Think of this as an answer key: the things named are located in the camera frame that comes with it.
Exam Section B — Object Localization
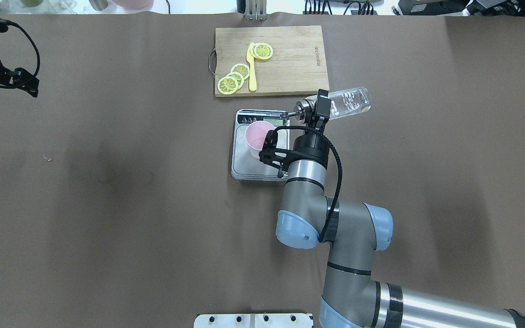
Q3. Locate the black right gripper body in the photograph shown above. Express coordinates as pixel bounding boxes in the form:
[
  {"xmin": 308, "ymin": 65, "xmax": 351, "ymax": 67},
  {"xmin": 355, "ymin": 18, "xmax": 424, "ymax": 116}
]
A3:
[{"xmin": 293, "ymin": 133, "xmax": 330, "ymax": 169}]

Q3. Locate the clear glass sauce bottle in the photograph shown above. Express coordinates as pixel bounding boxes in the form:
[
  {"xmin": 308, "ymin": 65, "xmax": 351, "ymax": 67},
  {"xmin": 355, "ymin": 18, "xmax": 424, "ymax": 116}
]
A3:
[{"xmin": 280, "ymin": 87, "xmax": 371, "ymax": 124}]

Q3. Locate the pink plastic cup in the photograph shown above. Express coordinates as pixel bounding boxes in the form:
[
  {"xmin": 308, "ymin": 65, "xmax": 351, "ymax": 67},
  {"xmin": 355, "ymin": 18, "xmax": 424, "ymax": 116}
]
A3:
[{"xmin": 245, "ymin": 120, "xmax": 276, "ymax": 159}]

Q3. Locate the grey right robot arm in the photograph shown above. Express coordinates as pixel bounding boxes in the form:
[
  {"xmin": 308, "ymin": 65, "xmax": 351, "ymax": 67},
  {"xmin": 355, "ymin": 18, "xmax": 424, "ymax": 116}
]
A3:
[{"xmin": 260, "ymin": 89, "xmax": 525, "ymax": 328}]

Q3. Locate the silver kitchen scale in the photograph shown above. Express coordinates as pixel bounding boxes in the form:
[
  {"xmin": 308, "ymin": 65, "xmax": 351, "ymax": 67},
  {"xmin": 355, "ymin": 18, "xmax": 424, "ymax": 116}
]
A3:
[{"xmin": 231, "ymin": 109, "xmax": 290, "ymax": 181}]

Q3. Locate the wooden cutting board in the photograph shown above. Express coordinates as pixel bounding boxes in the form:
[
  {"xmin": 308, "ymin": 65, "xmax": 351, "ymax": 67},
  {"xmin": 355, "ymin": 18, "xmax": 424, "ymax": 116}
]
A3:
[{"xmin": 215, "ymin": 26, "xmax": 330, "ymax": 97}]

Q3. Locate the yellow plastic knife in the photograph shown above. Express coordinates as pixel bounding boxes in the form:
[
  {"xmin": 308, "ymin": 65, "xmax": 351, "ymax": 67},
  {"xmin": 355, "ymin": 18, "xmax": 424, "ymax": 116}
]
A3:
[{"xmin": 246, "ymin": 42, "xmax": 257, "ymax": 92}]

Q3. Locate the top lemon slice of pair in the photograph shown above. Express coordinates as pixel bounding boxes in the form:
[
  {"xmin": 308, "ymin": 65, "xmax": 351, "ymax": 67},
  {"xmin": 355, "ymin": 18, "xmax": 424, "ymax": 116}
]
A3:
[{"xmin": 251, "ymin": 43, "xmax": 274, "ymax": 60}]

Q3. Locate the middle lemon slice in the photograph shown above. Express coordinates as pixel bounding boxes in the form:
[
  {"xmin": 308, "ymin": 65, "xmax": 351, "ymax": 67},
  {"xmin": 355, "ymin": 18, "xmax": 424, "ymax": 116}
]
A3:
[{"xmin": 226, "ymin": 71, "xmax": 244, "ymax": 90}]

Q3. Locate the inner lemon slice of row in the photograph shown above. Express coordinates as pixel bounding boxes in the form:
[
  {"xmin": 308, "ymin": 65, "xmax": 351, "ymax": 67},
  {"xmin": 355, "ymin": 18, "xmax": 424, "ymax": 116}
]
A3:
[{"xmin": 230, "ymin": 63, "xmax": 250, "ymax": 79}]

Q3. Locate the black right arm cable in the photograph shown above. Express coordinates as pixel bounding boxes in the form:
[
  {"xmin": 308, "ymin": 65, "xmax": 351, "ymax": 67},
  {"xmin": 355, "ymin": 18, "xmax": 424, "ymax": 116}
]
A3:
[{"xmin": 272, "ymin": 125, "xmax": 344, "ymax": 242}]

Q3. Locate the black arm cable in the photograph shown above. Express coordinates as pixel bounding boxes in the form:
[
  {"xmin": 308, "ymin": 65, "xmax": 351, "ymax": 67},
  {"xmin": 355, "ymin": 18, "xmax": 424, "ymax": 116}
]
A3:
[
  {"xmin": 0, "ymin": 18, "xmax": 41, "ymax": 85},
  {"xmin": 272, "ymin": 125, "xmax": 344, "ymax": 242}
]

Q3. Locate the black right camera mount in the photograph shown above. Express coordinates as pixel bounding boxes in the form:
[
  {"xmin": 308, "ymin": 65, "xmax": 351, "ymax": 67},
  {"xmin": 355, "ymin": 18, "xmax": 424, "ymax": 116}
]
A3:
[{"xmin": 259, "ymin": 127, "xmax": 287, "ymax": 179}]

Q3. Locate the lemon slice near handle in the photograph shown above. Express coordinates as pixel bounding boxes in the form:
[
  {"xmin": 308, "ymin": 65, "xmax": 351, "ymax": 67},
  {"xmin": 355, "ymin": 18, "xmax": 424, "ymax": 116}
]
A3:
[{"xmin": 217, "ymin": 76, "xmax": 241, "ymax": 95}]

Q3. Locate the aluminium frame post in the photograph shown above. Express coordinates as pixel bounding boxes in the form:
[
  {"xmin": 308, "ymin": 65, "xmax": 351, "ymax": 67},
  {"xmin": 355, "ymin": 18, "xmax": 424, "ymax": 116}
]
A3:
[{"xmin": 244, "ymin": 0, "xmax": 268, "ymax": 21}]

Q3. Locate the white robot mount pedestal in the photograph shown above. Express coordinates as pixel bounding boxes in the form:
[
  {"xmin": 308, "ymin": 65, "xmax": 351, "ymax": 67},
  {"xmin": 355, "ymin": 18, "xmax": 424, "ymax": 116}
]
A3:
[{"xmin": 193, "ymin": 313, "xmax": 314, "ymax": 328}]

